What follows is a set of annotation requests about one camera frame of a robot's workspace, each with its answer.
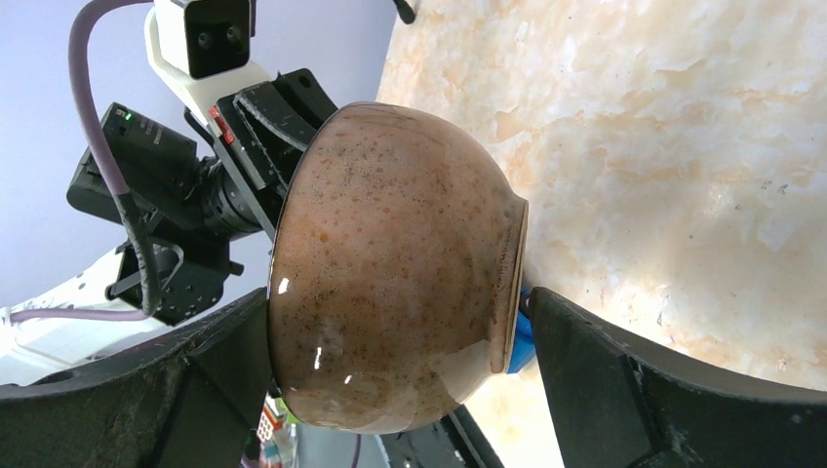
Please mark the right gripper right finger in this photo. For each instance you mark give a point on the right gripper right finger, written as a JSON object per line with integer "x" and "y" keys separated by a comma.
{"x": 617, "y": 399}

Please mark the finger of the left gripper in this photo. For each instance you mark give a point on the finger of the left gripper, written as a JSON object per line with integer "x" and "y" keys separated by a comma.
{"x": 270, "y": 120}

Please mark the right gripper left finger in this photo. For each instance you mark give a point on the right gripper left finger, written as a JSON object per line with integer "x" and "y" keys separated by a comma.
{"x": 186, "y": 398}

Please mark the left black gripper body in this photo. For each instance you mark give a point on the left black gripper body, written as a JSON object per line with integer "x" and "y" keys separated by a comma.
{"x": 240, "y": 190}

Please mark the blue orange toy car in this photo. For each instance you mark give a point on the blue orange toy car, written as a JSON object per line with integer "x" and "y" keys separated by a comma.
{"x": 523, "y": 350}

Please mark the brown speckled cream bowl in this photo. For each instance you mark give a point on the brown speckled cream bowl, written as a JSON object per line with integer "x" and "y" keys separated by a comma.
{"x": 396, "y": 272}

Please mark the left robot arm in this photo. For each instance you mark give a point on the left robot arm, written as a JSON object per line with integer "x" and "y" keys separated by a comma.
{"x": 63, "y": 328}

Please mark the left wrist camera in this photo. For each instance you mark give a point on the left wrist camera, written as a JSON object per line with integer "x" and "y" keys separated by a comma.
{"x": 201, "y": 50}

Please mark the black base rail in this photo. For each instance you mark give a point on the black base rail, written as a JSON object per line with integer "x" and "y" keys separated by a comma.
{"x": 455, "y": 441}

